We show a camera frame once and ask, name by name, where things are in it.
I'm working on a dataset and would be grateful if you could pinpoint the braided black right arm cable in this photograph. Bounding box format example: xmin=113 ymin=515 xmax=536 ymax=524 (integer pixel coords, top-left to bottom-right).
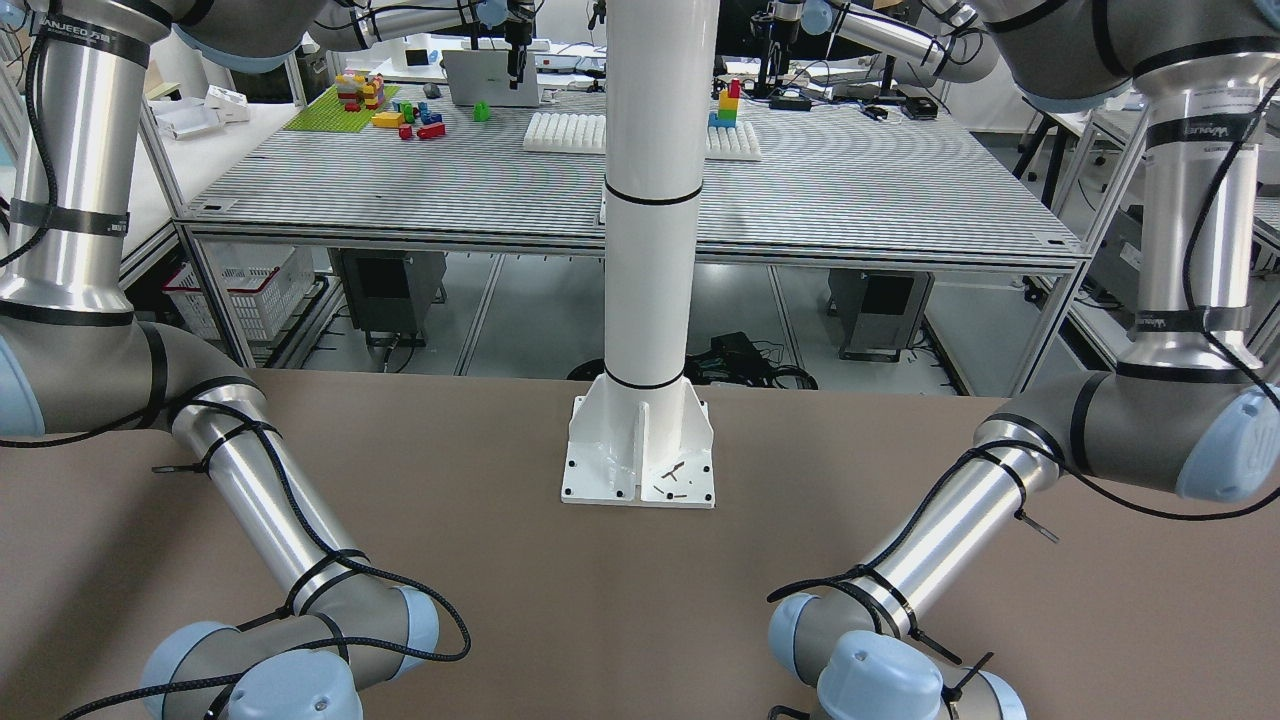
xmin=0 ymin=29 xmax=474 ymax=720

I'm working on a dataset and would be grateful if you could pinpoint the striped grey work table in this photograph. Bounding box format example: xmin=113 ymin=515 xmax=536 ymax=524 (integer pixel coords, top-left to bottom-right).
xmin=172 ymin=82 xmax=1093 ymax=396

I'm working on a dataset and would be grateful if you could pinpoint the white plastic crate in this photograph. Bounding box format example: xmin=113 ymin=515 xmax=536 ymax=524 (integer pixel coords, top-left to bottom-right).
xmin=163 ymin=243 xmax=315 ymax=343

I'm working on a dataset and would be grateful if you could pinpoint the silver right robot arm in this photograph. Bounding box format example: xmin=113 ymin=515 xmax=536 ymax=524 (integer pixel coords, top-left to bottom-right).
xmin=3 ymin=1 xmax=443 ymax=719

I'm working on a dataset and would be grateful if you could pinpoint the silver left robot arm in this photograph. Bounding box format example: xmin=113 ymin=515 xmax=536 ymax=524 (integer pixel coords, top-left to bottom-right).
xmin=768 ymin=1 xmax=1279 ymax=719

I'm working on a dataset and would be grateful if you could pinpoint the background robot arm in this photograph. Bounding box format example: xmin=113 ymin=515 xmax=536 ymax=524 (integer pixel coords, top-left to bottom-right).
xmin=751 ymin=1 xmax=998 ymax=99

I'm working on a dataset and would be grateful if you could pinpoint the white peg tray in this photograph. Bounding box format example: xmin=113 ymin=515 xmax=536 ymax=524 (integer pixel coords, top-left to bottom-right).
xmin=521 ymin=111 xmax=764 ymax=163

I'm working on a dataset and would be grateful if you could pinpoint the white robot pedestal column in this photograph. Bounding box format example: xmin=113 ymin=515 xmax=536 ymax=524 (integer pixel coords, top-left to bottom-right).
xmin=559 ymin=1 xmax=719 ymax=509

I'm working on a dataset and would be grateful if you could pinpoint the green lego baseplate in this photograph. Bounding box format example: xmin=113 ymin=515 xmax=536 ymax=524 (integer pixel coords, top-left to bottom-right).
xmin=284 ymin=82 xmax=401 ymax=133

